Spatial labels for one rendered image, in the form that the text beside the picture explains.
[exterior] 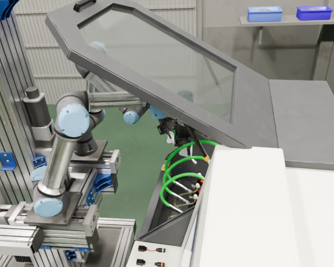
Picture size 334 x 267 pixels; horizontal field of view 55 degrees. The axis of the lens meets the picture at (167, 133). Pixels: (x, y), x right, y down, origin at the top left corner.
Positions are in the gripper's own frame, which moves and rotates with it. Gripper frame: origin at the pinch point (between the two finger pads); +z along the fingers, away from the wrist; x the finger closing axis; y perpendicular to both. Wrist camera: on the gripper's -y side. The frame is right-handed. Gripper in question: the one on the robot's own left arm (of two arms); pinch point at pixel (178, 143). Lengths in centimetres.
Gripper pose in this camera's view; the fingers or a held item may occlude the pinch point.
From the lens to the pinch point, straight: 174.2
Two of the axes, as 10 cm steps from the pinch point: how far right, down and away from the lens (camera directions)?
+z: 3.9, 9.1, -1.5
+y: -5.6, 3.7, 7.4
